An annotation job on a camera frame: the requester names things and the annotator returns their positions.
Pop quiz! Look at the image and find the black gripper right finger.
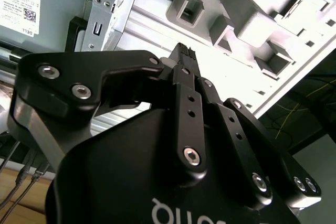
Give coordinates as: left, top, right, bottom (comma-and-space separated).
187, 47, 322, 210

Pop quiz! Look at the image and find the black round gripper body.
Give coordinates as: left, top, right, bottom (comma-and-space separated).
45, 108, 301, 224

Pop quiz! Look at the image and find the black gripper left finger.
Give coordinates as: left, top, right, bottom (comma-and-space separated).
7, 42, 209, 182

